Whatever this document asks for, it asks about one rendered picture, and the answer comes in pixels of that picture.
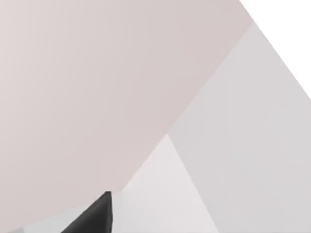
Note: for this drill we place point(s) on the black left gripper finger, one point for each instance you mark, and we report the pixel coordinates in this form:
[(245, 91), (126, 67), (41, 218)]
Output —
[(97, 217)]

